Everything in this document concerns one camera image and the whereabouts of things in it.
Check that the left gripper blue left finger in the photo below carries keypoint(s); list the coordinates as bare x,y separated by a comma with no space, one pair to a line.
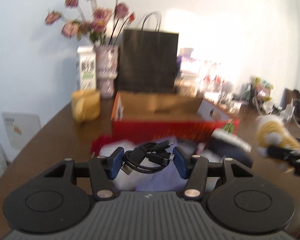
114,163

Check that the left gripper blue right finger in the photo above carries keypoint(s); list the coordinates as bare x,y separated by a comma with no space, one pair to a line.
182,162

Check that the purple woven cloth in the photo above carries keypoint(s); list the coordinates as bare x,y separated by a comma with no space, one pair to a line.
166,180

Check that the white translucent pouch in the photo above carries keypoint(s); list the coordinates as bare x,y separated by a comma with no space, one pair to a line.
139,162

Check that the red fabric flower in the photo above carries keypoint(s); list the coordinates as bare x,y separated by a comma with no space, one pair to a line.
101,141

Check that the yellow white plush toy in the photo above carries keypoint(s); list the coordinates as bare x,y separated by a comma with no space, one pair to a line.
271,131

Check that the dark navy pouch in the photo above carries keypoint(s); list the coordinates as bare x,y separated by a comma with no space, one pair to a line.
228,145

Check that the red cardboard box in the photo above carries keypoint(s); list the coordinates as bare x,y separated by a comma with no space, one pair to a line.
142,117

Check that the yellow ceramic mug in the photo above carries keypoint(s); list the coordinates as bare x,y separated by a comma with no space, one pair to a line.
85,105

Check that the yellow snack bag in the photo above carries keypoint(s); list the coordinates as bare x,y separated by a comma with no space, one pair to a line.
262,89

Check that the clear jar of seeds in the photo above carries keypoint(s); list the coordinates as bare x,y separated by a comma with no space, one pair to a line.
186,86

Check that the pack of water bottles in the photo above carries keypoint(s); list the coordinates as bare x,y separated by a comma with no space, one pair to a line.
211,78

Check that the white paper card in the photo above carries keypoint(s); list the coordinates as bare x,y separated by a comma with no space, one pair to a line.
20,128

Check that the purple wrapped vase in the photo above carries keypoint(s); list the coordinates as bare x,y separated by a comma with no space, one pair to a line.
106,69

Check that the white milk carton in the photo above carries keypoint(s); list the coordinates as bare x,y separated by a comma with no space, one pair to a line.
86,68

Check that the black paper bag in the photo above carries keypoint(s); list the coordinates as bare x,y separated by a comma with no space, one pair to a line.
148,58

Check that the purple tissue pack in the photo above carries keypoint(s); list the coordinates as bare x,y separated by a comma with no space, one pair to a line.
186,63

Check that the dried pink rose bouquet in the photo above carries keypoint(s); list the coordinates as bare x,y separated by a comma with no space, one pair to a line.
98,24

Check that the white charger with cable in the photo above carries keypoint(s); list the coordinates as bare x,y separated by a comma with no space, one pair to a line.
288,113

